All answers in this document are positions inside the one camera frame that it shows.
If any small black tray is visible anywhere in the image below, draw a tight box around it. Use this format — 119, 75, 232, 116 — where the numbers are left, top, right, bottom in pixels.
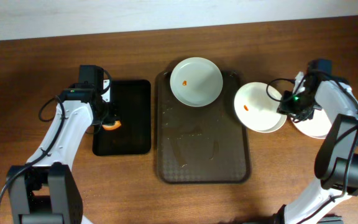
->
93, 80, 152, 156

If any large brown tray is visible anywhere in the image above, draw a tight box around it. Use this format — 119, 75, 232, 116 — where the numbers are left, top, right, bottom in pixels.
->
155, 70, 251, 184

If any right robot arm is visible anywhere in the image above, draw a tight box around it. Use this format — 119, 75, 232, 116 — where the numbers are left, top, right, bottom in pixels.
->
257, 58, 358, 224

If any pink white plate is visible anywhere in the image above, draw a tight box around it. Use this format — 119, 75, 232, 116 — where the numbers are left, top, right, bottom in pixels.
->
292, 110, 332, 139

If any cream plate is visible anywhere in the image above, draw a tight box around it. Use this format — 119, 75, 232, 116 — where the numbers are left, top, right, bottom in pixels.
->
234, 82, 287, 133

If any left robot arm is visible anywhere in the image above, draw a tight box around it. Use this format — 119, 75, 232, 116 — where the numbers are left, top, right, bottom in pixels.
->
1, 80, 119, 223

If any pale green plate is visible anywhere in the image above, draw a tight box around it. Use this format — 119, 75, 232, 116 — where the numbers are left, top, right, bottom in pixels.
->
170, 57, 223, 107

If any green orange sponge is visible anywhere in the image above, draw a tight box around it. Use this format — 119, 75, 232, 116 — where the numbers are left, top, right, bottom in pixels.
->
102, 121, 121, 131

